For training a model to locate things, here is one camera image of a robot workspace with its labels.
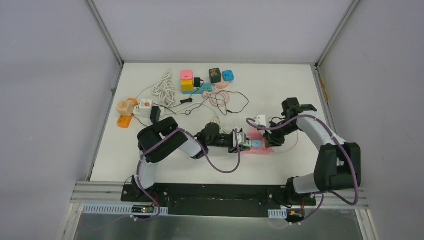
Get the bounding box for yellow cube adapter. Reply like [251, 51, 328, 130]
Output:
[180, 79, 194, 92]

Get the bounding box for thin pink charging cable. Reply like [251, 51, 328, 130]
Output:
[268, 116, 300, 154]

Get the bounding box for blue charger plug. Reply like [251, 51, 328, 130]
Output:
[252, 140, 263, 149]

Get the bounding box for white bundled cable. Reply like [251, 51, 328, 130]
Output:
[135, 68, 178, 108]

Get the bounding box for pink coiled cable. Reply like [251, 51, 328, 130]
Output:
[202, 90, 233, 108]

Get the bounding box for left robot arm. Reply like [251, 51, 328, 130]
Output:
[133, 117, 248, 203]

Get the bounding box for teal power strip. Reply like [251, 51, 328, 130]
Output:
[182, 82, 214, 95]

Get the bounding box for green charger plug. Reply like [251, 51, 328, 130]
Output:
[242, 139, 252, 149]

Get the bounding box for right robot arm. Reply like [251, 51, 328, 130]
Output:
[264, 97, 361, 206]

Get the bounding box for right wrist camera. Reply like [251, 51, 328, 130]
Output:
[253, 114, 268, 130]

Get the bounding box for white coiled power cable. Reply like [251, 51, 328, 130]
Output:
[210, 114, 233, 136]

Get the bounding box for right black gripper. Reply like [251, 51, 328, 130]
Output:
[263, 119, 300, 148]

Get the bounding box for pink cube adapter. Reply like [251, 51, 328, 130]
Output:
[179, 69, 194, 81]

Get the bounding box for dark green cube adapter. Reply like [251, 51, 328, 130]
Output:
[208, 67, 222, 84]

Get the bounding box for purple cable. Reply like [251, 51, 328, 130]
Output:
[245, 114, 360, 227]
[130, 128, 241, 222]

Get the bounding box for pink round socket base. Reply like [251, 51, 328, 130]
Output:
[213, 81, 230, 90]

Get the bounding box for small black plug adapter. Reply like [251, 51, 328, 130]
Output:
[193, 77, 205, 88]

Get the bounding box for black thin cable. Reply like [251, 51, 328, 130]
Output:
[132, 82, 250, 128]

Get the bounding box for black power adapter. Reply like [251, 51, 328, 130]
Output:
[149, 105, 162, 124]

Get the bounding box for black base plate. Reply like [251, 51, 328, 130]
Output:
[121, 182, 317, 218]

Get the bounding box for pink triangular power strip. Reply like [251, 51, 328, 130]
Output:
[242, 129, 274, 155]

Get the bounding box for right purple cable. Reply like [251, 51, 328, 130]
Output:
[245, 114, 360, 227]

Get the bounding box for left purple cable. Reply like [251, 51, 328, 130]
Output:
[130, 128, 241, 222]

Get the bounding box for beige cube adapter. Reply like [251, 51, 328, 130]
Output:
[116, 100, 134, 117]

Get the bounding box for orange power strip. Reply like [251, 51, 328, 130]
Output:
[117, 98, 138, 129]

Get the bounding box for white cube adapter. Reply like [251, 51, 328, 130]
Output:
[133, 99, 165, 119]

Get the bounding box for blue cube adapter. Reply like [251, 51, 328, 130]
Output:
[221, 70, 235, 82]

